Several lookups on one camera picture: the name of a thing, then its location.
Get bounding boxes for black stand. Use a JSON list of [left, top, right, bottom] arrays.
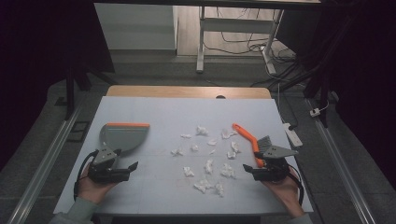
[[64, 59, 118, 121], [303, 59, 332, 129]]

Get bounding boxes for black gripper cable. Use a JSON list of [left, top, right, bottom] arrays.
[[288, 165, 305, 207], [73, 149, 100, 202]]

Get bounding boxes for person's left hand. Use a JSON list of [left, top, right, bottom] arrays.
[[77, 162, 117, 205]]

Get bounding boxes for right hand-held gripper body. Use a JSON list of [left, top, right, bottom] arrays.
[[251, 145, 300, 184]]

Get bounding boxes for white board mat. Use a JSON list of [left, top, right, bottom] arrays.
[[53, 95, 314, 217]]

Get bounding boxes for aluminium rail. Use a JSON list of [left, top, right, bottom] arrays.
[[7, 104, 84, 224], [305, 98, 378, 224]]

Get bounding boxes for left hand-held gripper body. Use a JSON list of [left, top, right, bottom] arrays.
[[88, 145, 132, 185]]

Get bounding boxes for person's right hand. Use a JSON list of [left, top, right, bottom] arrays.
[[262, 167, 306, 217]]

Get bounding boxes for wooden table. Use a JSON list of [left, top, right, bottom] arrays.
[[106, 85, 273, 100]]

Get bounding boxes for white cabinet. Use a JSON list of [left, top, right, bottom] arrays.
[[93, 3, 179, 51]]

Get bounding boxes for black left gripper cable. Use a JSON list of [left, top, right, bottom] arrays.
[[73, 149, 100, 202]]

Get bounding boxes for tangle of black floor cables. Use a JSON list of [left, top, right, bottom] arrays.
[[204, 7, 298, 89]]

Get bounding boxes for white desk frame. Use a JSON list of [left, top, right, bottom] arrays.
[[195, 6, 285, 76]]

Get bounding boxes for white power strip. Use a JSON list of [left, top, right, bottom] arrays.
[[282, 122, 304, 148]]

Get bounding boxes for white paper scraps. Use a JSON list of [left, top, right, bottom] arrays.
[[170, 125, 242, 199]]

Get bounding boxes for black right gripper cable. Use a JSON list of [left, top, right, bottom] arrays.
[[288, 165, 305, 207]]

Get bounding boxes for orange brush with grey bristles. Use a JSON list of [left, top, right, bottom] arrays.
[[232, 122, 274, 168]]

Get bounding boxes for black rectangular floor frame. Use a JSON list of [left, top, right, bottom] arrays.
[[66, 119, 92, 144]]

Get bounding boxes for grey dustpan with orange edge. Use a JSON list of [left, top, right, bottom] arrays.
[[99, 121, 151, 154]]

